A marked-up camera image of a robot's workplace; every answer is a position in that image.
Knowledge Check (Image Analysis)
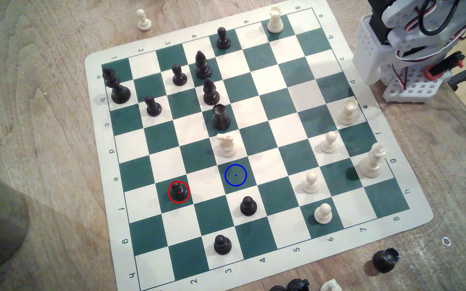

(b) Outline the black pawn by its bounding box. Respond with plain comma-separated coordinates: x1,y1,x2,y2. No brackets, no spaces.
144,95,162,117
240,196,258,217
214,234,232,255
170,182,189,203
172,64,188,86
216,27,232,50

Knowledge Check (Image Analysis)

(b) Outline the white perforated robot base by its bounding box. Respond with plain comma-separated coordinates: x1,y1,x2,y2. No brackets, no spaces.
383,61,457,103

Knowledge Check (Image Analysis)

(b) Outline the green and white chess mat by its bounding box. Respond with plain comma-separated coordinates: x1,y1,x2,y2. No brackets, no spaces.
84,0,434,291

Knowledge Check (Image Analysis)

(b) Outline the white chess piece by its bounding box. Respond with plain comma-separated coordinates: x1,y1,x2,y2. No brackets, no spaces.
320,279,343,291

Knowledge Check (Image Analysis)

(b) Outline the black chess piece lying down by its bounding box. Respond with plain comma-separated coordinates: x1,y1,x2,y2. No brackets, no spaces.
372,248,400,273

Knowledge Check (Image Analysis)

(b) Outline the white knight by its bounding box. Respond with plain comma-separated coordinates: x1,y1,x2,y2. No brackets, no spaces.
216,133,238,158

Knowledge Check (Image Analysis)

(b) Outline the black rook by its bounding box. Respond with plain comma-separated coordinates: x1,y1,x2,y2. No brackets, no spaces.
211,103,231,131

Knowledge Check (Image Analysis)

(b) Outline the black bishop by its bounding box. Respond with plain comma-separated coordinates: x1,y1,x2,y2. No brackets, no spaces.
194,50,213,80
203,78,221,106

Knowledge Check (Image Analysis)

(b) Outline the white pawn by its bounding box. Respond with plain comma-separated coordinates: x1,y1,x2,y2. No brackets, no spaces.
320,131,338,154
137,9,153,32
301,171,320,194
314,203,333,225

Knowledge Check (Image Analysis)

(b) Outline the white rook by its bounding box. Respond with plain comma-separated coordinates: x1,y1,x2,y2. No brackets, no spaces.
337,98,359,126
266,6,285,34

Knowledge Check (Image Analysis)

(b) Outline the black king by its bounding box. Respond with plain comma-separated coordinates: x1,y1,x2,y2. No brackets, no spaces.
102,67,131,105

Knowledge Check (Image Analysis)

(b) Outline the white king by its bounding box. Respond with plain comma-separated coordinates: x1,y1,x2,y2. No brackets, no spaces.
358,142,387,179

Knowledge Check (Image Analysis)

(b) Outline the red and black clamp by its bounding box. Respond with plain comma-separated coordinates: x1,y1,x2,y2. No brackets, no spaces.
424,51,466,92

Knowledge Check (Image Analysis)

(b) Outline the black cable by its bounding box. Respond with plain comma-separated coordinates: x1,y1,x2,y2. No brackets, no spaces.
418,0,462,37

